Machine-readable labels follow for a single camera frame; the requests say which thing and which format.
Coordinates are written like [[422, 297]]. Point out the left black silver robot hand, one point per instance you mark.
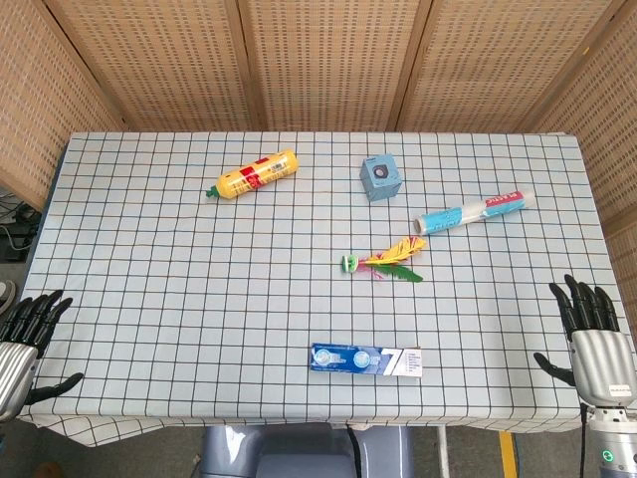
[[17, 363]]

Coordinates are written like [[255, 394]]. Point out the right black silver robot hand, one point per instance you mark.
[[599, 363]]

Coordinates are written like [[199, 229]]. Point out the colourful feather shuttlecock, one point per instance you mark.
[[393, 254]]

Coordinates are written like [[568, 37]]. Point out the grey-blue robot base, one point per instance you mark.
[[298, 453]]

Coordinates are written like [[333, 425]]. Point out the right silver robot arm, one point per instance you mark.
[[614, 438]]

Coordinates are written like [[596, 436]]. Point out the white table leg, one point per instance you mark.
[[444, 453]]

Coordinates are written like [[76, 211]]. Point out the white grid-pattern tablecloth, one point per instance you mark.
[[199, 299]]

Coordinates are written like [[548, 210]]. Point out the plastic wrap roll blue label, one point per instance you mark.
[[468, 213]]

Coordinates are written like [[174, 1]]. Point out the blue white toothpaste box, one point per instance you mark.
[[363, 361]]

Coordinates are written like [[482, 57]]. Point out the small blue cardboard box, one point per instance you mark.
[[380, 179]]

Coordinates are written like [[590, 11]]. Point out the yellow squeeze bottle green cap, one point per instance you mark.
[[254, 176]]

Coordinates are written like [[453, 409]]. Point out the woven wooden folding screen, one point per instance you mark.
[[323, 60]]

